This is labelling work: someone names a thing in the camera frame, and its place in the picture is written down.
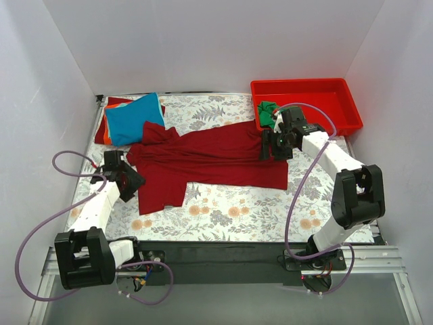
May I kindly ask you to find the red plastic bin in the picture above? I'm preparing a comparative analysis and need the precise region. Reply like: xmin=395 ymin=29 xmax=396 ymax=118
xmin=250 ymin=78 xmax=363 ymax=136

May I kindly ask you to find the dark red t-shirt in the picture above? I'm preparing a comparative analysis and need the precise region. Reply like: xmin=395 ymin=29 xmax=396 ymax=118
xmin=127 ymin=121 xmax=288 ymax=215
xmin=93 ymin=96 xmax=166 ymax=147

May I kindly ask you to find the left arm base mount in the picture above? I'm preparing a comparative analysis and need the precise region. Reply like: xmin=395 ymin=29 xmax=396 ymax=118
xmin=137 ymin=250 xmax=166 ymax=272

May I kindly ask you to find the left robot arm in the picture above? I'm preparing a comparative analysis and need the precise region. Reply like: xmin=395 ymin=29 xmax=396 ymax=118
xmin=54 ymin=150 xmax=145 ymax=290

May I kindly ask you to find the aluminium frame rail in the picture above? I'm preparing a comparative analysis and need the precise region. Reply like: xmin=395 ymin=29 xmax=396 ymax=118
xmin=42 ymin=245 xmax=407 ymax=276

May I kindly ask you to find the floral patterned table mat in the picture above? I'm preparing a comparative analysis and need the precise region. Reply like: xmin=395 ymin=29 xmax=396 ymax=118
xmin=105 ymin=94 xmax=334 ymax=242

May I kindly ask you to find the blue folded t-shirt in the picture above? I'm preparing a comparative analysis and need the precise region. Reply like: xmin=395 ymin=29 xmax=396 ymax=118
xmin=104 ymin=92 xmax=166 ymax=147

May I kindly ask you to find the orange folded t-shirt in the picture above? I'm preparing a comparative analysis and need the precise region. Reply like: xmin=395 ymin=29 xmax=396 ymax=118
xmin=103 ymin=115 xmax=112 ymax=145

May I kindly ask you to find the dark red folded t-shirt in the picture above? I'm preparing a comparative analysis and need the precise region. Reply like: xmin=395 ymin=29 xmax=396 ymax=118
xmin=93 ymin=96 xmax=166 ymax=147

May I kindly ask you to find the green t-shirt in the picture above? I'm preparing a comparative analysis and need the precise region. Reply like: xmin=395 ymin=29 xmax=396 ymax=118
xmin=257 ymin=101 xmax=279 ymax=129

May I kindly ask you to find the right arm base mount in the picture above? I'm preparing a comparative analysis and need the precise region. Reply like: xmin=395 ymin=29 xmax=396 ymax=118
xmin=282 ymin=249 xmax=348 ymax=272

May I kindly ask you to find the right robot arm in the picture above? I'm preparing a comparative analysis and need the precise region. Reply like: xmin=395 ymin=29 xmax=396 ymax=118
xmin=260 ymin=102 xmax=386 ymax=261

